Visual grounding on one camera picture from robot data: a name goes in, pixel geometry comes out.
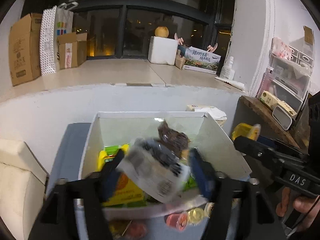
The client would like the yellow snack pouch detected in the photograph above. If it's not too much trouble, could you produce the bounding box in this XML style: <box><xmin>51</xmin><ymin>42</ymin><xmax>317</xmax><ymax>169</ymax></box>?
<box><xmin>96</xmin><ymin>149</ymin><xmax>145</xmax><ymax>206</ymax></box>

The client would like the clear yellow jelly cup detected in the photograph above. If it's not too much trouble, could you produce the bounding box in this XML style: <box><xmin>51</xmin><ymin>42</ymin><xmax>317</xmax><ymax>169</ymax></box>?
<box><xmin>188</xmin><ymin>207</ymin><xmax>204</xmax><ymax>225</ymax></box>

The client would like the pink jelly cup with lid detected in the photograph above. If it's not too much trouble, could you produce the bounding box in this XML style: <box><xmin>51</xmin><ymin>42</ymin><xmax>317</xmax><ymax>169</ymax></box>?
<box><xmin>165</xmin><ymin>211</ymin><xmax>188</xmax><ymax>231</ymax></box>

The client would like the dark dried fruit packet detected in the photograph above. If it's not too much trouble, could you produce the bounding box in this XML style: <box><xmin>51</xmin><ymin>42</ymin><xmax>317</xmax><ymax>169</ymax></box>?
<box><xmin>117</xmin><ymin>119</ymin><xmax>190</xmax><ymax>203</ymax></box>

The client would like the green seaweed snack bag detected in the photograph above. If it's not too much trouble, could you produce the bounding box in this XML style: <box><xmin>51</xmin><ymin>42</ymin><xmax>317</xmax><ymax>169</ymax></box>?
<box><xmin>182</xmin><ymin>176</ymin><xmax>197</xmax><ymax>192</ymax></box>

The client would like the person's right hand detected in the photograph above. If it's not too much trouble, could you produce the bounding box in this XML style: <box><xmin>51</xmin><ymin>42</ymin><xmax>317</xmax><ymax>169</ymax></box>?
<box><xmin>276</xmin><ymin>187</ymin><xmax>319</xmax><ymax>232</ymax></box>

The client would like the small cartoon lid jelly cup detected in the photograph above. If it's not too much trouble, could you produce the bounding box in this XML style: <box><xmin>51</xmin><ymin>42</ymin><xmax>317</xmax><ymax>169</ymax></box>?
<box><xmin>204</xmin><ymin>202</ymin><xmax>215</xmax><ymax>218</ymax></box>

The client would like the wooden side shelf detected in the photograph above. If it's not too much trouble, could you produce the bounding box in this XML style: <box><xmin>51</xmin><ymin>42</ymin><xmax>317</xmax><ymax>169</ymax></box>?
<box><xmin>239</xmin><ymin>95</ymin><xmax>299</xmax><ymax>148</ymax></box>

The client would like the white storage box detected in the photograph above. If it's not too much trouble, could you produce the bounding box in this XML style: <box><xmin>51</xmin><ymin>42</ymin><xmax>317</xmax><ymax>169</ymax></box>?
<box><xmin>78</xmin><ymin>112</ymin><xmax>251</xmax><ymax>219</ymax></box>

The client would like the orange jelly cup left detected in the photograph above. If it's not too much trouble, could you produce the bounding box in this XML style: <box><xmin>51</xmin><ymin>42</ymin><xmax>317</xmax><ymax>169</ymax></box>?
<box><xmin>108</xmin><ymin>220</ymin><xmax>132</xmax><ymax>239</ymax></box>

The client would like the white alarm clock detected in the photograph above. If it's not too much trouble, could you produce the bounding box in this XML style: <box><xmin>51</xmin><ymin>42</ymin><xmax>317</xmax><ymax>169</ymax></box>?
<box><xmin>272</xmin><ymin>105</ymin><xmax>292</xmax><ymax>131</ymax></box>

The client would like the pink jelly cup left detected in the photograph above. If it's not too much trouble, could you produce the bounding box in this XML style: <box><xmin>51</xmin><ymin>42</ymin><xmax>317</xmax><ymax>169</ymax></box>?
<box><xmin>124</xmin><ymin>222</ymin><xmax>148</xmax><ymax>240</ymax></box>

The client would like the tissue pack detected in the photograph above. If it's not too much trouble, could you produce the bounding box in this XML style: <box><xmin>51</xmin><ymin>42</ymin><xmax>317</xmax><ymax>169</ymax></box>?
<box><xmin>186</xmin><ymin>105</ymin><xmax>227</xmax><ymax>127</ymax></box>

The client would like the cream green small box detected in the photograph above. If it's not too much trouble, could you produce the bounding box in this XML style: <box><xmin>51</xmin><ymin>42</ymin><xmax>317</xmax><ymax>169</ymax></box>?
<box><xmin>259</xmin><ymin>90</ymin><xmax>297</xmax><ymax>119</ymax></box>

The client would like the cream leather sofa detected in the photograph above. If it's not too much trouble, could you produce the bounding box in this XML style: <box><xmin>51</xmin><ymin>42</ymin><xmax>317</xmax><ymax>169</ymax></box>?
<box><xmin>1</xmin><ymin>139</ymin><xmax>47</xmax><ymax>239</ymax></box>

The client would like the clear drawer organizer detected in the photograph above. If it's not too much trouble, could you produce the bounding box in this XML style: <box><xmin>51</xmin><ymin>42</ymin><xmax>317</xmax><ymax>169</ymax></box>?
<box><xmin>257</xmin><ymin>37</ymin><xmax>314</xmax><ymax>113</ymax></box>

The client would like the white plastic bottle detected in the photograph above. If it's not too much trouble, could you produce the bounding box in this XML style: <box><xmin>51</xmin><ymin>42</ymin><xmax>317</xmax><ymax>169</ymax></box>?
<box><xmin>220</xmin><ymin>56</ymin><xmax>235</xmax><ymax>80</ymax></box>

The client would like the printed landscape carton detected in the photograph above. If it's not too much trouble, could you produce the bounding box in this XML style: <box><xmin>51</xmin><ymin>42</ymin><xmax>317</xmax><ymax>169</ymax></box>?
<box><xmin>182</xmin><ymin>47</ymin><xmax>221</xmax><ymax>74</ymax></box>

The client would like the small open cardboard box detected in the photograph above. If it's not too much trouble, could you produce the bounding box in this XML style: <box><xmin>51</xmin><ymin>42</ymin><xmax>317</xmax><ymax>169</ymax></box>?
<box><xmin>57</xmin><ymin>32</ymin><xmax>87</xmax><ymax>70</ymax></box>

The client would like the white foam box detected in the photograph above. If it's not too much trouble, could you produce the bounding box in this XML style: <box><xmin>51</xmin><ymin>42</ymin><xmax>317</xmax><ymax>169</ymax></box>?
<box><xmin>148</xmin><ymin>36</ymin><xmax>178</xmax><ymax>66</ymax></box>

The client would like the yellow pomelo fruit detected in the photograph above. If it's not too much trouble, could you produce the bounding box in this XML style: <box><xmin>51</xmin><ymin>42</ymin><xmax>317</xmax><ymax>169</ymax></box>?
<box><xmin>155</xmin><ymin>26</ymin><xmax>169</xmax><ymax>38</ymax></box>

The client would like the large cardboard box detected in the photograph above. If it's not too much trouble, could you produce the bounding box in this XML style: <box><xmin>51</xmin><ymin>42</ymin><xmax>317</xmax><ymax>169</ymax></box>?
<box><xmin>9</xmin><ymin>13</ymin><xmax>42</xmax><ymax>86</ymax></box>

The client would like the white patterned paper bag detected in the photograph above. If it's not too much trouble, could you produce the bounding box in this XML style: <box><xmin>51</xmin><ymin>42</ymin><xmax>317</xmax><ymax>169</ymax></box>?
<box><xmin>40</xmin><ymin>1</ymin><xmax>78</xmax><ymax>76</ymax></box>

